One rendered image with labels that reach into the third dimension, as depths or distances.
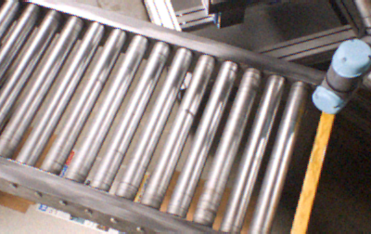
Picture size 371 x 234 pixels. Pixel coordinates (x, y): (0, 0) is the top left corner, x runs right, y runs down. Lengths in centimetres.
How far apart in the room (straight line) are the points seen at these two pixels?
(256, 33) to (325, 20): 30
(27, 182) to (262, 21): 131
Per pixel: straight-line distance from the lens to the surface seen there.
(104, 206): 124
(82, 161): 129
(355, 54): 120
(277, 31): 225
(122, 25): 149
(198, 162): 127
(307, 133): 163
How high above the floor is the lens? 196
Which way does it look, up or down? 62 degrees down
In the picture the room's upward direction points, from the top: straight up
